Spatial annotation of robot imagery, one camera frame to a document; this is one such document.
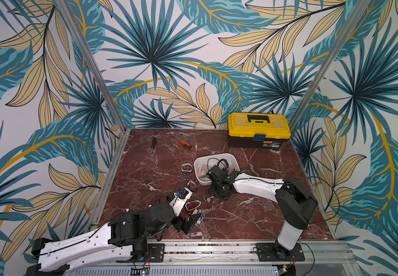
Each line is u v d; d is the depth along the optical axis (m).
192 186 0.93
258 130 1.00
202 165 0.98
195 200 0.85
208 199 0.88
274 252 0.67
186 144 1.08
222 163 1.00
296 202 0.47
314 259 0.69
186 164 1.01
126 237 0.46
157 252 0.73
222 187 0.65
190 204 0.86
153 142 1.10
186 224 0.58
